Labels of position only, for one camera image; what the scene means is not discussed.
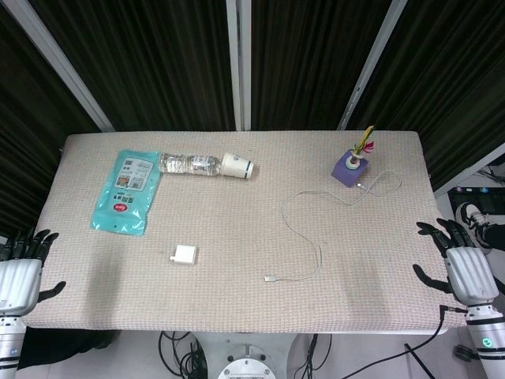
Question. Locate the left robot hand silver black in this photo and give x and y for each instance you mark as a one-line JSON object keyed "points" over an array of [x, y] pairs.
{"points": [[19, 280]]}

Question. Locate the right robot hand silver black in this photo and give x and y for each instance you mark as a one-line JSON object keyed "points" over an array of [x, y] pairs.
{"points": [[471, 274]]}

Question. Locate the white power adapter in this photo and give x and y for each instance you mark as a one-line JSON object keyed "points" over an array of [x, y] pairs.
{"points": [[186, 255]]}

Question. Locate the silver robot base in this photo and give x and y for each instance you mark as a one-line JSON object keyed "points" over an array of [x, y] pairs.
{"points": [[246, 367]]}

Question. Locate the black and white sneaker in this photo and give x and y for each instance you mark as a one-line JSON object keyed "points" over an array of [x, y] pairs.
{"points": [[471, 215]]}

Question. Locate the dark computer monitor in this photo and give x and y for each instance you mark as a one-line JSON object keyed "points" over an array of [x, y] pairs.
{"points": [[487, 201]]}

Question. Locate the teal wet wipes pack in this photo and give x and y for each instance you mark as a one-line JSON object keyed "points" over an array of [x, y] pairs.
{"points": [[126, 193]]}

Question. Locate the purple foam block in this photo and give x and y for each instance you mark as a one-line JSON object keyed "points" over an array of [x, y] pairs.
{"points": [[347, 173]]}

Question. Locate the clear plastic water bottle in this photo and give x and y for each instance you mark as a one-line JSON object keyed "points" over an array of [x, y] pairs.
{"points": [[185, 163]]}

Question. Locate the beige waffle table cloth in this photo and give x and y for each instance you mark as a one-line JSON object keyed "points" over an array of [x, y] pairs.
{"points": [[236, 221]]}

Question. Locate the white paper cup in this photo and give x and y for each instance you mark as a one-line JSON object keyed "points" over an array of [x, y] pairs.
{"points": [[236, 166]]}

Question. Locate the slanted aluminium frame post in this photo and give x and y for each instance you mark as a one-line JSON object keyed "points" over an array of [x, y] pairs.
{"points": [[371, 67], [59, 63]]}

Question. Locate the upright aluminium frame post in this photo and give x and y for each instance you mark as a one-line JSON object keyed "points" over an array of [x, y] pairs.
{"points": [[238, 63]]}

